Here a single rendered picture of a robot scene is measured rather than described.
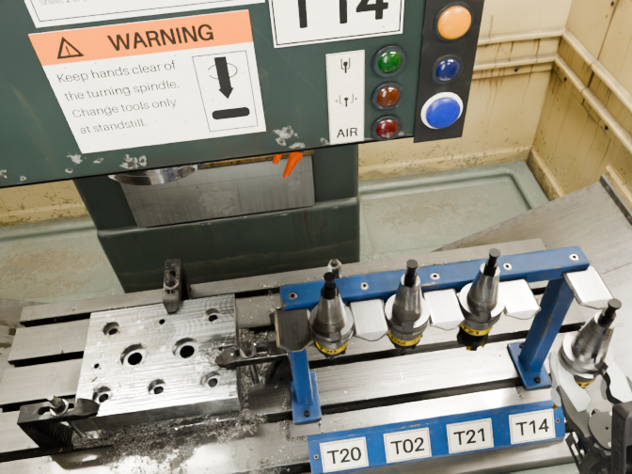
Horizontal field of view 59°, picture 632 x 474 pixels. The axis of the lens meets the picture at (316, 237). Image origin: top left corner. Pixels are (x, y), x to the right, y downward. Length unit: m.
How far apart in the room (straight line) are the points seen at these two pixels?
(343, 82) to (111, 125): 0.19
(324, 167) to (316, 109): 0.93
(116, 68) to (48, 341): 0.95
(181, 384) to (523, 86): 1.35
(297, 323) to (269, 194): 0.63
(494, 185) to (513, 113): 0.25
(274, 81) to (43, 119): 0.19
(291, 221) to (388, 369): 0.53
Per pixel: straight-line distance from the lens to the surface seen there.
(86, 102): 0.48
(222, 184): 1.37
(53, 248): 2.01
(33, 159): 0.53
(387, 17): 0.45
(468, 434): 1.05
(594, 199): 1.66
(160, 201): 1.41
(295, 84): 0.46
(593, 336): 0.79
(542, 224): 1.63
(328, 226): 1.52
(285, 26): 0.44
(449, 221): 1.86
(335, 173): 1.42
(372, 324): 0.81
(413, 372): 1.14
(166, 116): 0.48
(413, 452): 1.04
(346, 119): 0.49
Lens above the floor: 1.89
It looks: 47 degrees down
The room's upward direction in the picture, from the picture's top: 5 degrees counter-clockwise
